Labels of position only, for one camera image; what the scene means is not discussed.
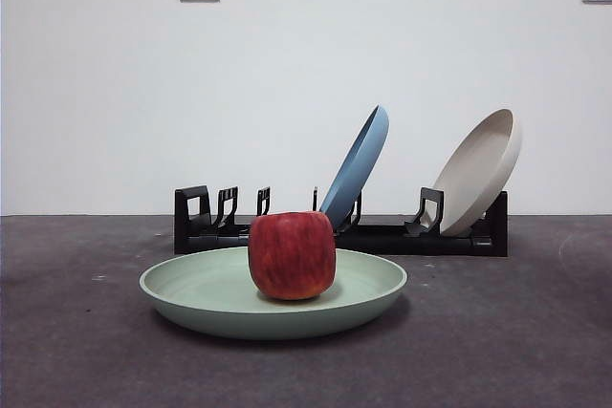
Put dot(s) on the beige plate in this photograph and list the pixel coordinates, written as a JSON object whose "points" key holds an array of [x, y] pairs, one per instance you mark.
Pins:
{"points": [[478, 174]]}

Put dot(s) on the pale green plate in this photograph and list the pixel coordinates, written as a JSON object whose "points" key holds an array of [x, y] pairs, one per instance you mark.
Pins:
{"points": [[201, 293]]}

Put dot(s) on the black plate rack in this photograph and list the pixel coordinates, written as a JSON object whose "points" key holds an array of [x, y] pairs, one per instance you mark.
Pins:
{"points": [[411, 245]]}

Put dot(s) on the blue plate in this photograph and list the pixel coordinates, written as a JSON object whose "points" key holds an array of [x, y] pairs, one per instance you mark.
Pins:
{"points": [[358, 164]]}

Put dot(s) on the red apple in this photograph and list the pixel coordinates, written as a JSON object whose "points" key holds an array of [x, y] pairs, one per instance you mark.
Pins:
{"points": [[291, 255]]}

